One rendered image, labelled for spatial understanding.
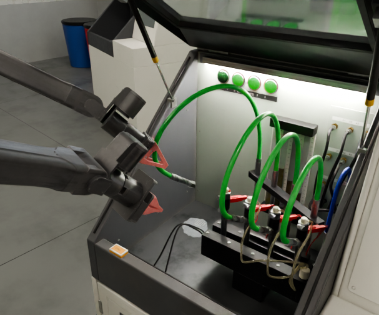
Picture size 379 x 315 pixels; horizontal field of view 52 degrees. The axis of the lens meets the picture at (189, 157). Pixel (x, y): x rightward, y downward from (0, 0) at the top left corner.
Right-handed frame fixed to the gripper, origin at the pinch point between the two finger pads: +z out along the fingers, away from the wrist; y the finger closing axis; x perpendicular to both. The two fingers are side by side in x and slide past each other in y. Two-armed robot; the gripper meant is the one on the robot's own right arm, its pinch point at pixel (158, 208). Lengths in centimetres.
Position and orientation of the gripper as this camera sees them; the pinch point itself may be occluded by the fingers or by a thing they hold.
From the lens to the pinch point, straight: 89.5
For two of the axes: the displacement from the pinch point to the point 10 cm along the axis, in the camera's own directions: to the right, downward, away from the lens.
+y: 5.7, -8.2, 0.6
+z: 5.6, 4.3, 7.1
